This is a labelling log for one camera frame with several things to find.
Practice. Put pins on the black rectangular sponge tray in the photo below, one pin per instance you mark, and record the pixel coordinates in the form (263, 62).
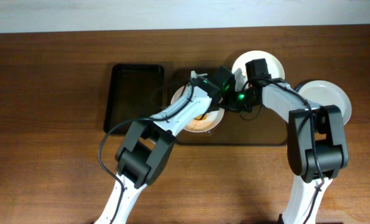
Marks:
(134, 91)

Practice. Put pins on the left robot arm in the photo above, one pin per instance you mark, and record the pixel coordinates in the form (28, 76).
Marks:
(148, 143)

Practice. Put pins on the white plate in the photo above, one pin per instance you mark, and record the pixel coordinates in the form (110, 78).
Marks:
(275, 68)
(203, 123)
(326, 93)

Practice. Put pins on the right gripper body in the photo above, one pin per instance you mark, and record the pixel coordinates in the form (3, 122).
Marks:
(245, 101)

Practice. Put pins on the green and yellow sponge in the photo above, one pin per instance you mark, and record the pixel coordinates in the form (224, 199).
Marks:
(201, 117)

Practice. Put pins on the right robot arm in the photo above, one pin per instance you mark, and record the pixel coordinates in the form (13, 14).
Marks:
(316, 142)

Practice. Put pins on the brown serving tray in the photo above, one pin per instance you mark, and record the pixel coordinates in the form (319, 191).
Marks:
(258, 128)

